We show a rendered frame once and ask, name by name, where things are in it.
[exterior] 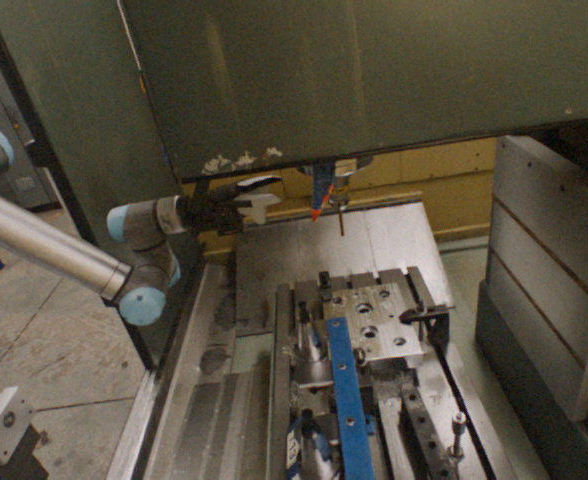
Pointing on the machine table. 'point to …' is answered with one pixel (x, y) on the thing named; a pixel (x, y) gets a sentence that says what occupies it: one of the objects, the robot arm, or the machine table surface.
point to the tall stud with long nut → (457, 433)
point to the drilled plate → (398, 359)
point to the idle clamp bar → (430, 447)
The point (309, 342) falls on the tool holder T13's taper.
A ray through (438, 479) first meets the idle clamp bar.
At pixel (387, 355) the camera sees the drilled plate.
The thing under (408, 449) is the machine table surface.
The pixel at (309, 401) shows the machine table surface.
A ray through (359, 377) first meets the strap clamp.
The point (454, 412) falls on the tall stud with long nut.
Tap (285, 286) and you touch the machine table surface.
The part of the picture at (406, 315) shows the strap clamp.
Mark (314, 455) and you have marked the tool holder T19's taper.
